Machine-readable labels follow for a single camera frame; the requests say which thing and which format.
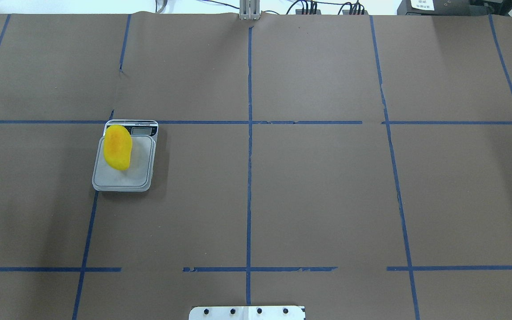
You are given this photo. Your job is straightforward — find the yellow mango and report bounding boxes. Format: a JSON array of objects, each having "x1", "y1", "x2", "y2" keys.
[{"x1": 102, "y1": 125, "x2": 132, "y2": 171}]

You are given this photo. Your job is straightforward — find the silver electronic kitchen scale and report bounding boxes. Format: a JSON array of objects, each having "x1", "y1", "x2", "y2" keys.
[{"x1": 91, "y1": 119, "x2": 159, "y2": 192}]

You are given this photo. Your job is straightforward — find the orange circuit board far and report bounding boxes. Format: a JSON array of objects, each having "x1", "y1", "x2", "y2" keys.
[{"x1": 294, "y1": 1, "x2": 321, "y2": 16}]

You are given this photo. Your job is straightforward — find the orange circuit board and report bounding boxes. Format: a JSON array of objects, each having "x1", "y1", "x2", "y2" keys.
[
  {"x1": 294, "y1": 1, "x2": 321, "y2": 16},
  {"x1": 337, "y1": 0, "x2": 368, "y2": 16}
]

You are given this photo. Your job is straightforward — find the orange circuit board near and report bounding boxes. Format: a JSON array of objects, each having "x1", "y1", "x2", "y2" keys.
[{"x1": 337, "y1": 0, "x2": 368, "y2": 16}]

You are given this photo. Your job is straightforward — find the black computer box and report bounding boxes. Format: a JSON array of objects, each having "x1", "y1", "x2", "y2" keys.
[{"x1": 396, "y1": 0, "x2": 471, "y2": 16}]

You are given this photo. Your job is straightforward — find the aluminium frame post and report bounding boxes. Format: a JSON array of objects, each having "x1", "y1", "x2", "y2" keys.
[{"x1": 239, "y1": 0, "x2": 261, "y2": 20}]

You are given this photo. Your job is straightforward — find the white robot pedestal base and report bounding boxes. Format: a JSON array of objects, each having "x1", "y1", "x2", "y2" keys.
[{"x1": 188, "y1": 305, "x2": 306, "y2": 320}]

